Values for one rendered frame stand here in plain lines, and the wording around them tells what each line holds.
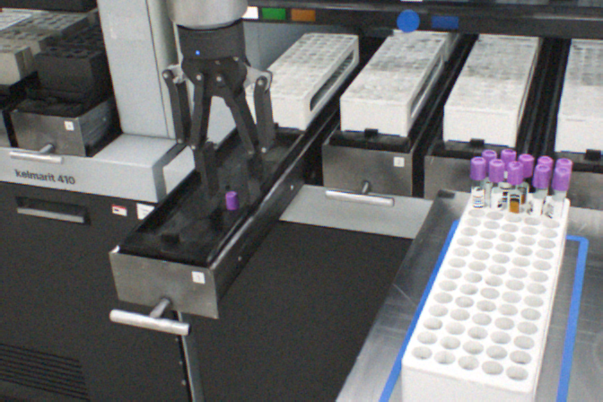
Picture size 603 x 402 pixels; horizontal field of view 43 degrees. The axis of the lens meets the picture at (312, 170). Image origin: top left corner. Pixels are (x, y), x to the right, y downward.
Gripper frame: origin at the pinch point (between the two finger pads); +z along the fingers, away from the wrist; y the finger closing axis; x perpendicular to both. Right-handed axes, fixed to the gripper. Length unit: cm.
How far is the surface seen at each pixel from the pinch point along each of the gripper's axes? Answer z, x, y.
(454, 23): -12.7, -25.1, -23.3
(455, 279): -2.4, 17.4, -31.3
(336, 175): 9.2, -18.6, -7.6
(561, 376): 2.6, 22.2, -41.4
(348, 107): -0.3, -22.3, -8.8
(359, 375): 2.5, 26.8, -24.7
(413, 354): -3.5, 29.4, -30.1
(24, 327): 53, -18, 61
